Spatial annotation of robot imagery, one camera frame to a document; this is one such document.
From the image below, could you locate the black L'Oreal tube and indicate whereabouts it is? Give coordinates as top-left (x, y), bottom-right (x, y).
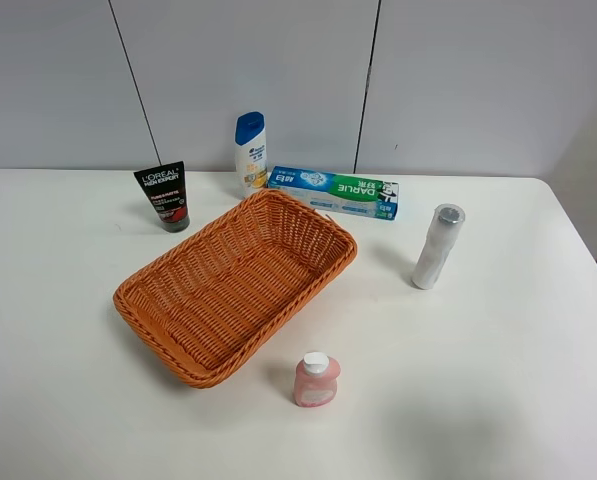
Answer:
top-left (133, 161), bottom-right (189, 233)

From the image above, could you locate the orange wicker basket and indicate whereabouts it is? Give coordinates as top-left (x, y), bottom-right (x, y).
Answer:
top-left (113, 189), bottom-right (357, 389)

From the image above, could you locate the Darlie toothpaste box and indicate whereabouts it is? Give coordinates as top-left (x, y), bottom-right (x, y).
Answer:
top-left (267, 166), bottom-right (399, 221)

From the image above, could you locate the white blue shampoo bottle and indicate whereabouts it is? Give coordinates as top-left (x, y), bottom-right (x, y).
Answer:
top-left (235, 111), bottom-right (267, 198)

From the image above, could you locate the white bottle silver cap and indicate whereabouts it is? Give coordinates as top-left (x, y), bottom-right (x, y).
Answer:
top-left (411, 204), bottom-right (466, 290)

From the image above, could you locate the pink bottle white cap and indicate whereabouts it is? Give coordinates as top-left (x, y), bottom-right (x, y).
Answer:
top-left (293, 351), bottom-right (341, 408)

